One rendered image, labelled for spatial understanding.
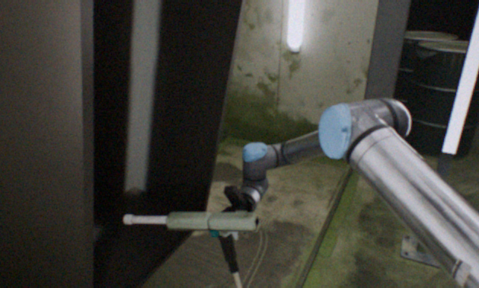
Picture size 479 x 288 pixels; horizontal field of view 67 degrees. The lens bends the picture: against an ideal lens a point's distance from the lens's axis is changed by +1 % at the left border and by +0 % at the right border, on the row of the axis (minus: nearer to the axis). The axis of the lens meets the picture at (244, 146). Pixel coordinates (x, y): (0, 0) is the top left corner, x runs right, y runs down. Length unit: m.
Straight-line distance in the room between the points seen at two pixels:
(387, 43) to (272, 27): 0.82
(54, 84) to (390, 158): 0.62
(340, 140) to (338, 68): 1.96
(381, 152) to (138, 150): 1.01
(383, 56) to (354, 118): 1.88
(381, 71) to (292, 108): 0.71
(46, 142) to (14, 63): 0.15
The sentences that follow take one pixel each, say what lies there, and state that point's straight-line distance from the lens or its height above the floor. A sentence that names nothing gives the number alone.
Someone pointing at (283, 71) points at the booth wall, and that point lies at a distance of 2.83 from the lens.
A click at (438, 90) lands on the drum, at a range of 3.18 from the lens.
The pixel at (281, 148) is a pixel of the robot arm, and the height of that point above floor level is 0.76.
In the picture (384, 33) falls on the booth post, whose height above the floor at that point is 1.02.
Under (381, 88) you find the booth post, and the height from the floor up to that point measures 0.66.
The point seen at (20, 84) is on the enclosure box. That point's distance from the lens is 0.79.
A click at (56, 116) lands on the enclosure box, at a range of 0.74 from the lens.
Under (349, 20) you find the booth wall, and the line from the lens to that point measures 2.66.
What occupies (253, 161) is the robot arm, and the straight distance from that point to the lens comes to 1.30.
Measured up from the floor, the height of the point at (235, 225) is 0.67.
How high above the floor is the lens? 1.31
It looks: 24 degrees down
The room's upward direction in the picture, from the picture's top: 1 degrees clockwise
